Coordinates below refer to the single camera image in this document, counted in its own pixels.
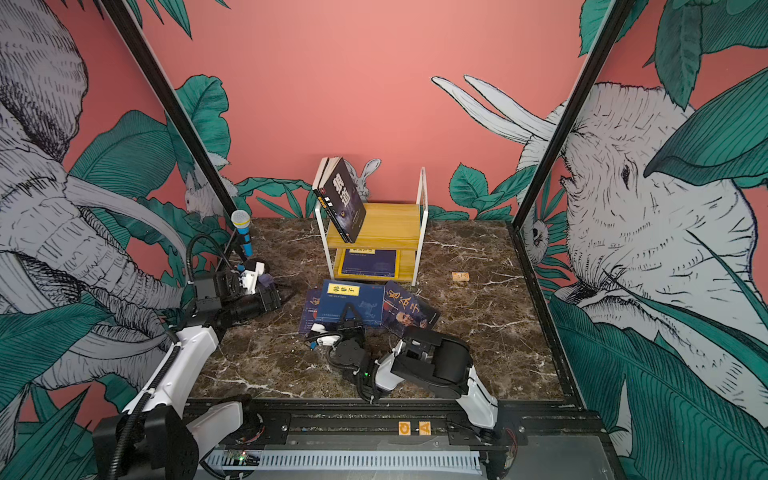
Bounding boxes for dark blue book white label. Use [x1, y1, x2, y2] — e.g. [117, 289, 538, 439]
[316, 280, 384, 327]

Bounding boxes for purple portrait book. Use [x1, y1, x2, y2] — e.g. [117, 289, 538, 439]
[382, 281, 440, 338]
[298, 289, 321, 336]

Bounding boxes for blue book yellow label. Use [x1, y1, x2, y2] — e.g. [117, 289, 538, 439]
[340, 248, 398, 278]

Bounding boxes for black book white characters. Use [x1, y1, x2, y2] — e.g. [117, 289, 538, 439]
[317, 157, 366, 243]

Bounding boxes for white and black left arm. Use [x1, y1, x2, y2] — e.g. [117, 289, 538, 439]
[92, 227, 285, 479]

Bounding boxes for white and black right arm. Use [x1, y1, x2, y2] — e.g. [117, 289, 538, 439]
[314, 303, 499, 433]

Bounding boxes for small purple rabbit figure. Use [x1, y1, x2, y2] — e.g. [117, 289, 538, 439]
[258, 273, 275, 289]

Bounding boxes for blue toy microphone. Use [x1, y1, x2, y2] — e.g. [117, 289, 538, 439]
[230, 209, 253, 257]

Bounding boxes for white wooden two-tier shelf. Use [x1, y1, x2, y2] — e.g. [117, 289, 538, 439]
[311, 163, 429, 285]

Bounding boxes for dark brown leaning book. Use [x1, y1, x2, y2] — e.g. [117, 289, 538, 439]
[312, 157, 341, 199]

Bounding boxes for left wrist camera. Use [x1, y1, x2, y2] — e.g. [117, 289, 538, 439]
[237, 259, 266, 295]

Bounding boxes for black front rail base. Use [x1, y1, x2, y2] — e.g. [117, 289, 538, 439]
[197, 399, 626, 479]

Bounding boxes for left black frame post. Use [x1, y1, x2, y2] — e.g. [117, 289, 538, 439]
[101, 0, 237, 217]

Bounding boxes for black frame post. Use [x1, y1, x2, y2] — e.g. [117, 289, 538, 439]
[512, 0, 635, 232]
[101, 0, 237, 217]

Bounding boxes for right black frame post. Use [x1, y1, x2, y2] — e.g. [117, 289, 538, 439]
[512, 0, 635, 232]

